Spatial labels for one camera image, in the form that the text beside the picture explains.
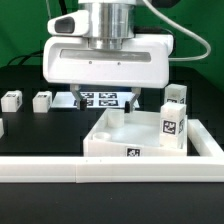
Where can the white block at left edge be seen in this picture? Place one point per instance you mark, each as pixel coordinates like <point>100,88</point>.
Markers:
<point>1,128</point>

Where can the white L-shaped obstacle fence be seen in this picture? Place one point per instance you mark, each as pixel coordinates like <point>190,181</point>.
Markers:
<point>206,166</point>

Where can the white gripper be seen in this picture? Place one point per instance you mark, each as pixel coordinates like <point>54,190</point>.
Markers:
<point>99,48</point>

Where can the marker plate with tags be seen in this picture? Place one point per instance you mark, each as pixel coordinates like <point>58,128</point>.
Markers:
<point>92,100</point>

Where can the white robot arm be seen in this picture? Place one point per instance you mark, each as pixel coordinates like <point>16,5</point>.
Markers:
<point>97,45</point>

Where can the white square table top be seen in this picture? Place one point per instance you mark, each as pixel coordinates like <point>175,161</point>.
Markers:
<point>120,134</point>

